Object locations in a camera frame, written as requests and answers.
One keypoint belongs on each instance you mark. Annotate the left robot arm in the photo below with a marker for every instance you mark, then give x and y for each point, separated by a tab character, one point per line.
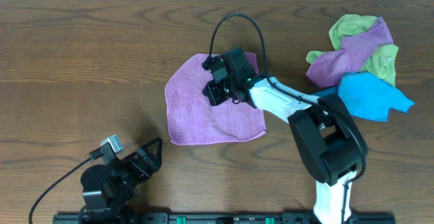
109	187

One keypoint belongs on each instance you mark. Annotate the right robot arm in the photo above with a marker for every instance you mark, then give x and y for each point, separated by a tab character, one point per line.
328	141

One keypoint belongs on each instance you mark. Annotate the purple cloth in pile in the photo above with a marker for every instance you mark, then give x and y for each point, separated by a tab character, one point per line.
352	54

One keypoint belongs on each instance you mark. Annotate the green cloth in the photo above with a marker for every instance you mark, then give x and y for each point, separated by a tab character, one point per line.
379	61

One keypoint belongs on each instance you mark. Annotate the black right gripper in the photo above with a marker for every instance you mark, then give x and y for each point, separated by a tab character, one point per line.
216	92

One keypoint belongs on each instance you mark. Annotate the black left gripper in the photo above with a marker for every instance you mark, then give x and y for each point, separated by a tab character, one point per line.
136	162

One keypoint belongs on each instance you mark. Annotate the purple cloth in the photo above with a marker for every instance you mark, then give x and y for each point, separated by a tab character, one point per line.
352	54
192	120

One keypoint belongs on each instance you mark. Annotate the blue cloth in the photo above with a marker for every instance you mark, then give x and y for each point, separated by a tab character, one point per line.
368	97

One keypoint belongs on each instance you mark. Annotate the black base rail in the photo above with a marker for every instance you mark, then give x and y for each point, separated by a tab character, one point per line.
165	218

